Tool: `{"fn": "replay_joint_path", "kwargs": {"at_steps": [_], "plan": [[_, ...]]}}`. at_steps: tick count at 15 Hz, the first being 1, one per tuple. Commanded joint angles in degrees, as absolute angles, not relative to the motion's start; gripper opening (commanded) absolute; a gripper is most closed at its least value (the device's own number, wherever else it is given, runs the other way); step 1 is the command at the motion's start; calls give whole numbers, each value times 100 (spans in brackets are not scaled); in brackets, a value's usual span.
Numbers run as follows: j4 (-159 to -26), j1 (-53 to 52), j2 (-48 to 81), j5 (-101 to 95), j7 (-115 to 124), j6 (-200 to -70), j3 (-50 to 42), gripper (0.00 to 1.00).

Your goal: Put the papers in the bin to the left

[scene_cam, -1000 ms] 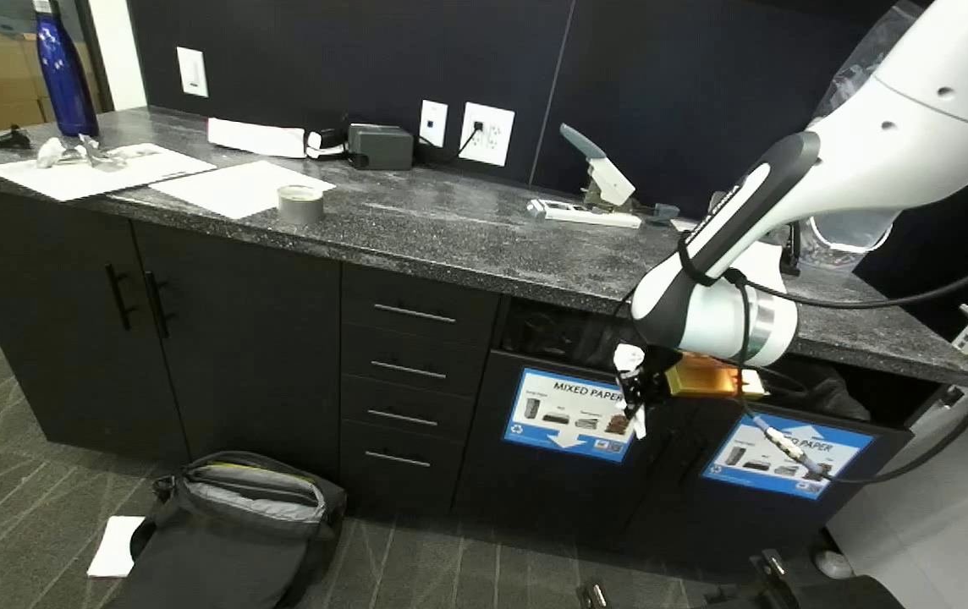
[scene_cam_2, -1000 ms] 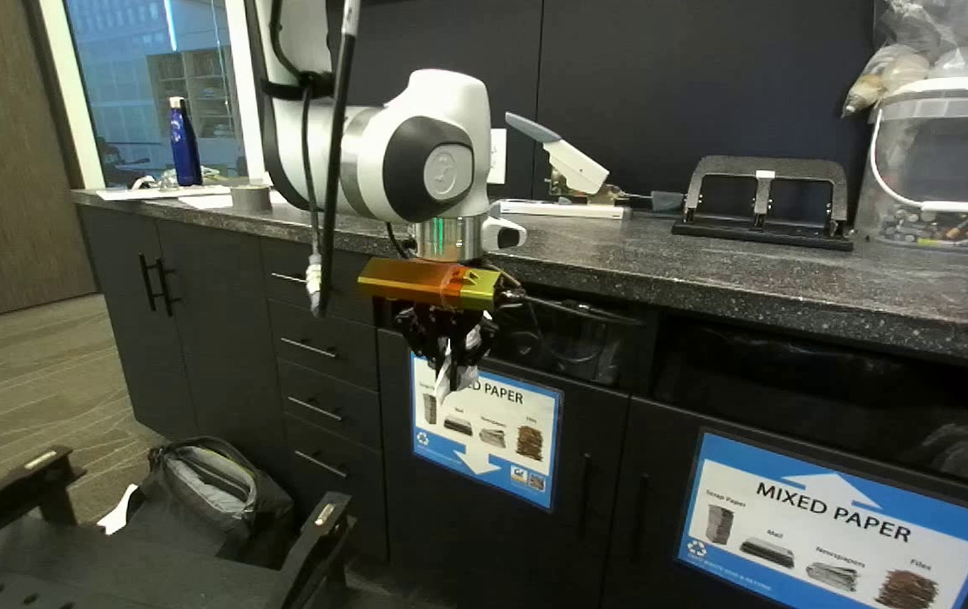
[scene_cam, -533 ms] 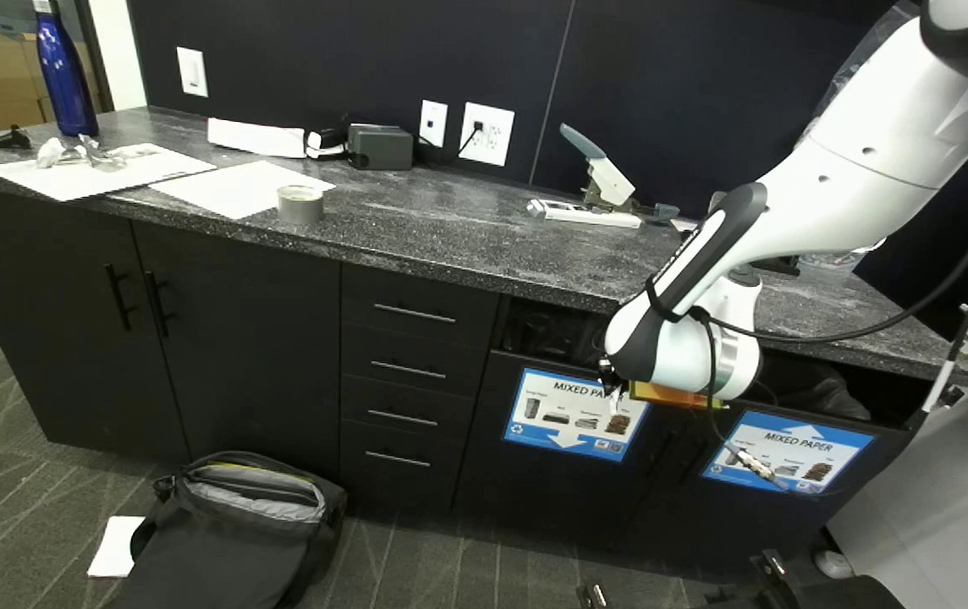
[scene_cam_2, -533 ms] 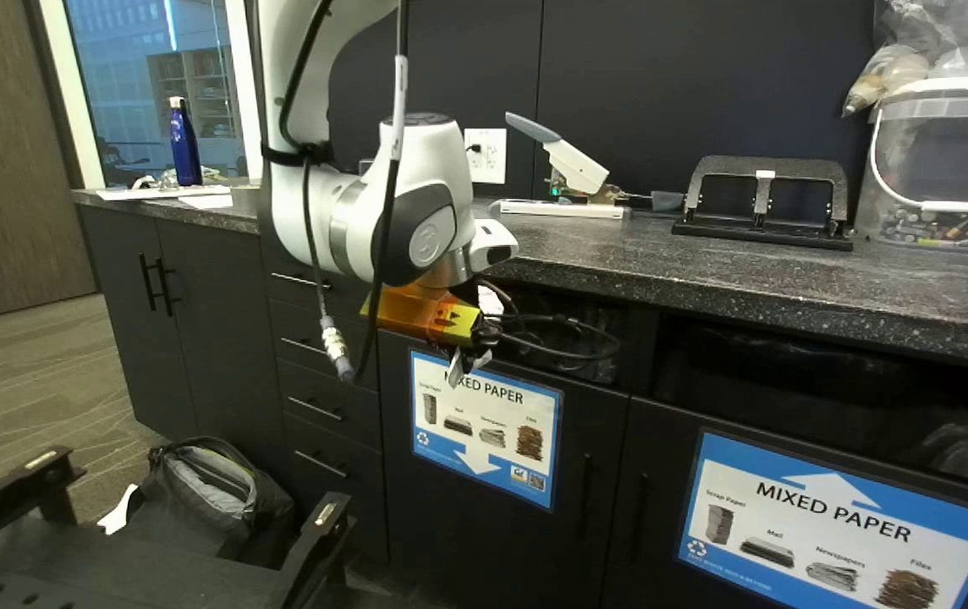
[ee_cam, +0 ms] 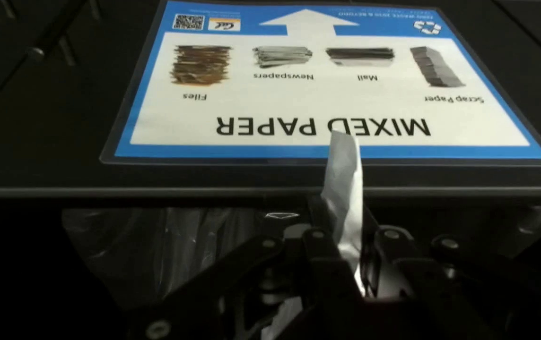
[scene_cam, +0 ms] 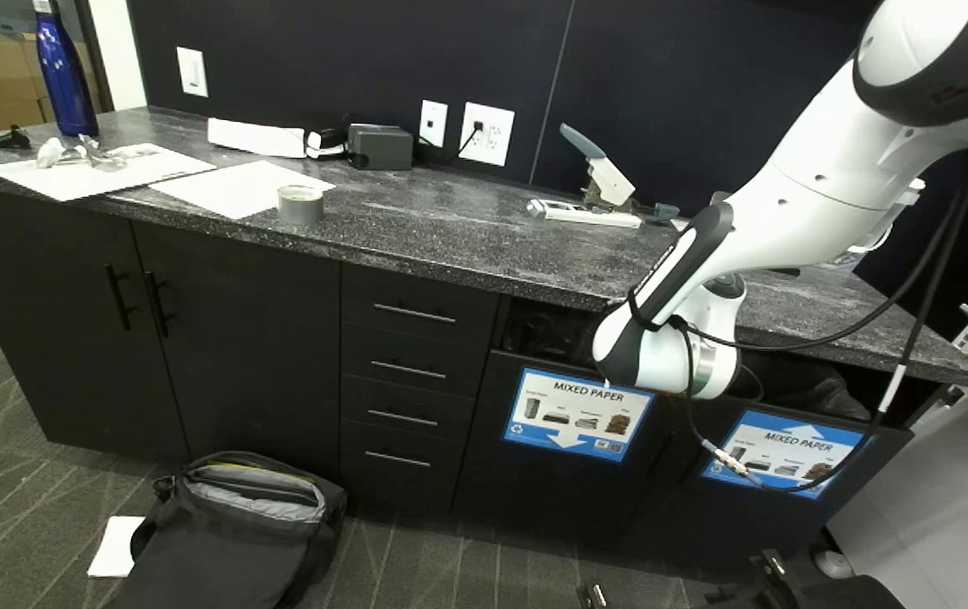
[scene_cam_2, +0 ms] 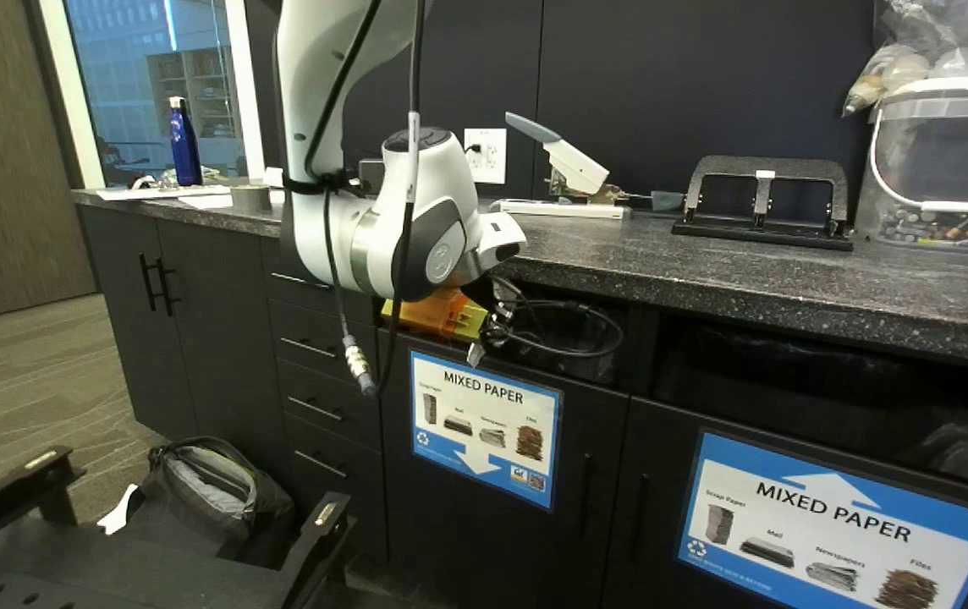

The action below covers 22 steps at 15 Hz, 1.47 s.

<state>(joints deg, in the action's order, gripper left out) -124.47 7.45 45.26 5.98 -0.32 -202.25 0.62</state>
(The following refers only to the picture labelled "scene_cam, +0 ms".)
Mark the white outlet wall plate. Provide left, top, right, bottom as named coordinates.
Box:
left=456, top=98, right=516, bottom=170

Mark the black power adapter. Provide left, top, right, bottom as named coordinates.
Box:
left=344, top=119, right=417, bottom=172

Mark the black stand foot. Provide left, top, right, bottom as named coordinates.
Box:
left=706, top=544, right=903, bottom=609

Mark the mixed paper sign down arrow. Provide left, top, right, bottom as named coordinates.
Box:
left=499, top=366, right=659, bottom=467

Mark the black cabinet door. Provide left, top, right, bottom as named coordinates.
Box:
left=0, top=183, right=190, bottom=467
left=129, top=215, right=344, bottom=469

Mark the small black knob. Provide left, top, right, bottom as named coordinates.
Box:
left=0, top=123, right=36, bottom=155

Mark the black bin door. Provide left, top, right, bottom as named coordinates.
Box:
left=630, top=385, right=916, bottom=571

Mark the white framed window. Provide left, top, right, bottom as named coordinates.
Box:
left=81, top=0, right=152, bottom=116

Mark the white light switch plate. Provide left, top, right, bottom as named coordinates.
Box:
left=172, top=45, right=212, bottom=101

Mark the grey tape roll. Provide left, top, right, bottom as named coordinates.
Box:
left=276, top=179, right=329, bottom=218

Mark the white flat box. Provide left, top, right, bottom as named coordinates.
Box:
left=205, top=116, right=348, bottom=161

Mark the crumpled clear plastic wrap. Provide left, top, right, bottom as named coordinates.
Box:
left=33, top=130, right=131, bottom=172

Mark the black drawer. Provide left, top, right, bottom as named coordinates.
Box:
left=339, top=434, right=478, bottom=521
left=339, top=385, right=488, bottom=446
left=339, top=333, right=494, bottom=398
left=339, top=264, right=504, bottom=349

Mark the black grey backpack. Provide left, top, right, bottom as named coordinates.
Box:
left=108, top=446, right=348, bottom=609

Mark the white teal stapler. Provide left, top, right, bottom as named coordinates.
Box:
left=524, top=119, right=650, bottom=234

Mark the blue water bottle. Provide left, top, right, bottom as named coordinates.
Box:
left=31, top=0, right=101, bottom=141

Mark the white paper on floor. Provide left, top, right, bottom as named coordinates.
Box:
left=83, top=510, right=150, bottom=580

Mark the black recycling bin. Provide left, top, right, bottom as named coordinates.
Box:
left=448, top=349, right=684, bottom=544

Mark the white round caster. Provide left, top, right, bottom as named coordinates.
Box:
left=815, top=548, right=854, bottom=580

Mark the small white wall plate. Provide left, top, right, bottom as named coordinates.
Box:
left=417, top=98, right=448, bottom=148

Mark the flat white paper sheet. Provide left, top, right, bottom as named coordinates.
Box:
left=0, top=139, right=215, bottom=204
left=150, top=159, right=339, bottom=222

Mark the mixed paper sign up arrow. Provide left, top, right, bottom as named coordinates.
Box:
left=699, top=406, right=876, bottom=505

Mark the black trash bag liner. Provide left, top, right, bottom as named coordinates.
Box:
left=749, top=349, right=879, bottom=425
left=499, top=300, right=611, bottom=366

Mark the black cable white connector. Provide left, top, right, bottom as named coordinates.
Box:
left=664, top=155, right=968, bottom=495

